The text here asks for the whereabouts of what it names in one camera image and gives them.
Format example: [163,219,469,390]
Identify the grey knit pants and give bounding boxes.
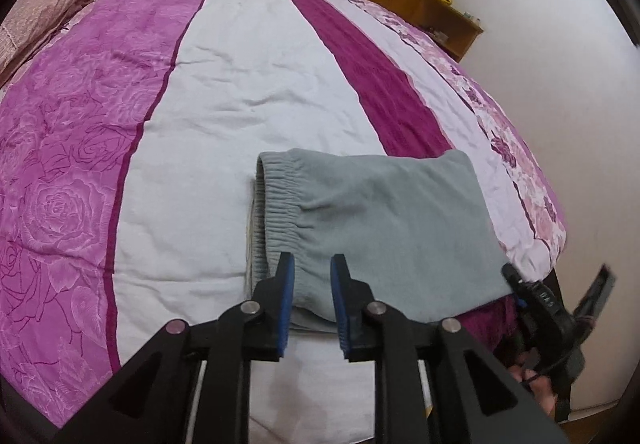
[250,149,510,332]

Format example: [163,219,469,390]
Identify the person's right hand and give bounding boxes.
[508,364,558,419]

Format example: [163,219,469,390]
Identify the purple striped bedspread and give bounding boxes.
[1,0,567,443]

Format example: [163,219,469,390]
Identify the pink pillow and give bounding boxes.
[1,0,89,86]

